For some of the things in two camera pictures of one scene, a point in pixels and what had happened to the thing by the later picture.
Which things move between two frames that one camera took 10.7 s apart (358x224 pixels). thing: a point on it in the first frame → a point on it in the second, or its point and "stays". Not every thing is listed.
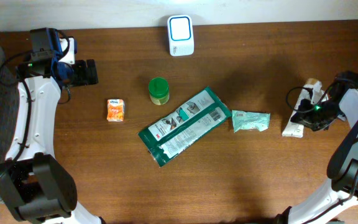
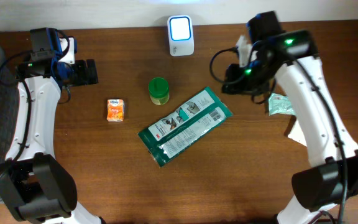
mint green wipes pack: x=243 y=120 → x=279 y=104
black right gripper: x=304 y=117 → x=234 y=83
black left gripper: x=81 y=77 stays
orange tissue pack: x=115 y=109 stays
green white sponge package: x=184 y=124 stays
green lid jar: x=159 y=91 stays
